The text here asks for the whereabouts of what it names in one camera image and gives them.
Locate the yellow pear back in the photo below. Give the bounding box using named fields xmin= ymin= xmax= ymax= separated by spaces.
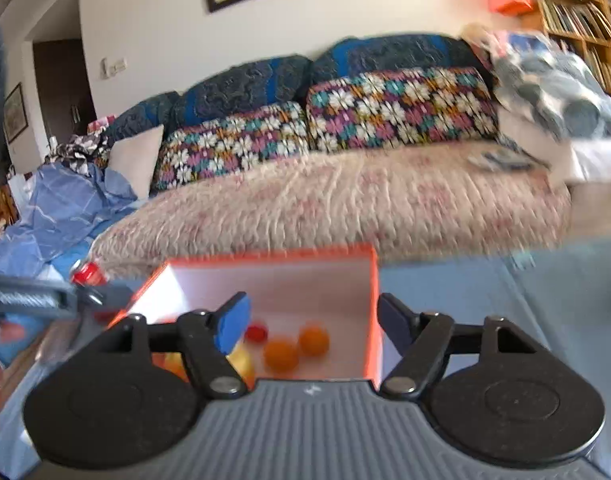
xmin=226 ymin=341 xmax=256 ymax=389

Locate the large orange back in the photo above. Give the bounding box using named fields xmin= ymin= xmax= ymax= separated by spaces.
xmin=152 ymin=352 xmax=190 ymax=382

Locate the red cherry tomato back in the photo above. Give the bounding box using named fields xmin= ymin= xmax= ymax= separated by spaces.
xmin=244 ymin=323 xmax=269 ymax=344

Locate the small tangerine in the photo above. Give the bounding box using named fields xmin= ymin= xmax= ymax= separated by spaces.
xmin=263 ymin=338 xmax=299 ymax=374
xmin=298 ymin=324 xmax=330 ymax=358

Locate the red soda can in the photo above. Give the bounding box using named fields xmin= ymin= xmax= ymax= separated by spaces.
xmin=69 ymin=260 xmax=118 ymax=325

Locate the orange cardboard box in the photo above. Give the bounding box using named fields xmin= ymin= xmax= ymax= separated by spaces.
xmin=119 ymin=245 xmax=383 ymax=384

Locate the blue striped sheet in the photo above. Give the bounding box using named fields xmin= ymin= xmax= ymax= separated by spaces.
xmin=0 ymin=162 xmax=143 ymax=281

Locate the pink quilted sofa cover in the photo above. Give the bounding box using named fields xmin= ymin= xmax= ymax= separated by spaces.
xmin=89 ymin=142 xmax=571 ymax=278

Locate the blue patterned tablecloth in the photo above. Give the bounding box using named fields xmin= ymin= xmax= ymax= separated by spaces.
xmin=0 ymin=234 xmax=611 ymax=480

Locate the small framed picture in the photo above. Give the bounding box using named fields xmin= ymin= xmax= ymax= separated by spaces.
xmin=3 ymin=84 xmax=28 ymax=143

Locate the white pillow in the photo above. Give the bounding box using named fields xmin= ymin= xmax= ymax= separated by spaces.
xmin=108 ymin=125 xmax=164 ymax=200

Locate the floral cushion left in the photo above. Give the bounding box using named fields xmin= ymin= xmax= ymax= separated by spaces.
xmin=150 ymin=102 xmax=307 ymax=194

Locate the floral cushion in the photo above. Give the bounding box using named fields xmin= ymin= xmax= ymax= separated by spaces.
xmin=305 ymin=67 xmax=499 ymax=153
xmin=150 ymin=102 xmax=307 ymax=194

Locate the floral cushion right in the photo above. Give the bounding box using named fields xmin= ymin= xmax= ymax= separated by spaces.
xmin=305 ymin=67 xmax=499 ymax=153

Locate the dark blue sofa backrest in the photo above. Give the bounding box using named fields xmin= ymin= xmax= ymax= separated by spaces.
xmin=105 ymin=34 xmax=493 ymax=145

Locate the grey dotted white blanket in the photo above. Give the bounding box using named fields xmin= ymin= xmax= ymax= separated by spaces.
xmin=461 ymin=24 xmax=611 ymax=183

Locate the wall light switch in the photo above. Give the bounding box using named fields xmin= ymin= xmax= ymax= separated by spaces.
xmin=100 ymin=58 xmax=128 ymax=79

